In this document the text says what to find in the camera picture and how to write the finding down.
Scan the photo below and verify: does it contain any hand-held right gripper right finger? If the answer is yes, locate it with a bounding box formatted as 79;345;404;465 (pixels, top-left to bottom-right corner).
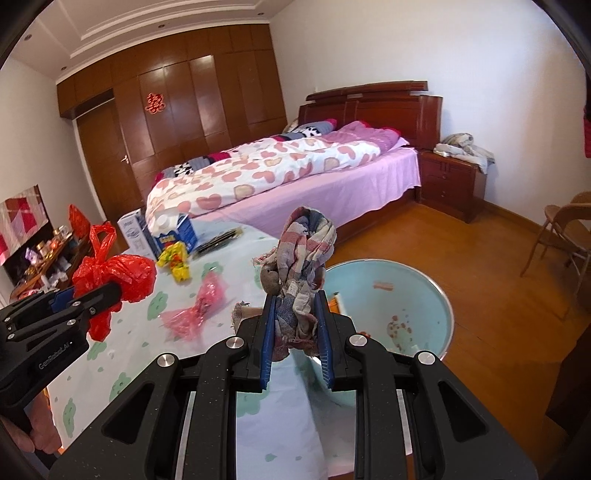
315;291;539;480

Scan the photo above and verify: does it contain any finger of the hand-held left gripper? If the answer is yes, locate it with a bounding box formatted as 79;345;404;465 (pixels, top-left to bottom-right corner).
0;281;123;345

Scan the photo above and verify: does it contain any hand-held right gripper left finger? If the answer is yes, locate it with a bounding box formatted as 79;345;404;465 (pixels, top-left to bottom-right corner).
48;294;279;480

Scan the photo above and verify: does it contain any red plastic bag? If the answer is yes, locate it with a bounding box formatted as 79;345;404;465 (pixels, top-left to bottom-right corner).
71;222;158;343

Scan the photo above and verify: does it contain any light blue bin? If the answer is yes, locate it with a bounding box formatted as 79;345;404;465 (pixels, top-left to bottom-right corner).
305;259;454;393

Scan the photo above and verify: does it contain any plaid cloth rag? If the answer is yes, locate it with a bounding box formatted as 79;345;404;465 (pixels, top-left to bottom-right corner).
231;205;339;363

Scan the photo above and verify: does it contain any person's left hand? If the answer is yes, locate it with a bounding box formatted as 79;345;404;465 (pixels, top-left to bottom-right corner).
0;392;62;468

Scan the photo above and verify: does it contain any wooden sideboard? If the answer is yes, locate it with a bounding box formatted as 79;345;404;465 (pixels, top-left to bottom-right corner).
9;226;93;303

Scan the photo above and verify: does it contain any pink plastic wrapper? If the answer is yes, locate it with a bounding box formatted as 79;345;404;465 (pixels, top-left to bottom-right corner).
159;271;230;343

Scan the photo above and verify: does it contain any red gift bag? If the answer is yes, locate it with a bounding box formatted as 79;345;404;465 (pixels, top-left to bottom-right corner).
68;204;95;241

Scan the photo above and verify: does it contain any white carton box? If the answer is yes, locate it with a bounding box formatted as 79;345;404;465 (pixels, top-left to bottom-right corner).
117;208;158;259

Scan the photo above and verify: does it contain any dark striped packet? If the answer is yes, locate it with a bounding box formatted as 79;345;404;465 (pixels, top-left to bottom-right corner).
191;225;245;257

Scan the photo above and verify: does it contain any yellow and red wrapper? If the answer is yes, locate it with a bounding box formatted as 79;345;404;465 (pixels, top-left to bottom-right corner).
156;242;193;283

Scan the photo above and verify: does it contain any blue milk carton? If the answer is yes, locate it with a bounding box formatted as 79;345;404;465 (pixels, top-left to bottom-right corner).
154;212;199;256

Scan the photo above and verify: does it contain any wooden door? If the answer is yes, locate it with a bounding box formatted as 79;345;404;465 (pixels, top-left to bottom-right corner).
76;97;134;222

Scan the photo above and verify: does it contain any purple bed sheet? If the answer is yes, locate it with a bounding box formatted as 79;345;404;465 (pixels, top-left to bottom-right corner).
189;121;422;227

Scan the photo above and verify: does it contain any heart print quilt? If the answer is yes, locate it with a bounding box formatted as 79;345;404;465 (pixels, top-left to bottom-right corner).
147;134;382;217

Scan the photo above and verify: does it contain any wooden nightstand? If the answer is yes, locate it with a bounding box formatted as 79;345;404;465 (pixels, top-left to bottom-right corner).
418;150;488;224

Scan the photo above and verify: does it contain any black and white pillow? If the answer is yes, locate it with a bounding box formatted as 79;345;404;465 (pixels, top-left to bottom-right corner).
283;118;340;140

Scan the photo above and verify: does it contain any wooden bed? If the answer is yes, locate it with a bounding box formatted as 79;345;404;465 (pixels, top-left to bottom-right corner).
147;80;444;222

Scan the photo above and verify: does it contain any pile of light clothes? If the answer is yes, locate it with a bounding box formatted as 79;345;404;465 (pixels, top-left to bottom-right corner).
433;133;496;174

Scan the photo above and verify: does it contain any wooden wardrobe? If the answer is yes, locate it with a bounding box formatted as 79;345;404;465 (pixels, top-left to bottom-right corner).
56;23;289;185

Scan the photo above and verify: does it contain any wooden folding chair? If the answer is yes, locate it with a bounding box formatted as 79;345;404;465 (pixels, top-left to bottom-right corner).
522;191;591;319

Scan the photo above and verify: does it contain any wall poster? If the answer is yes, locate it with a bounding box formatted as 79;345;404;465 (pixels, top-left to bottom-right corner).
0;185;51;266

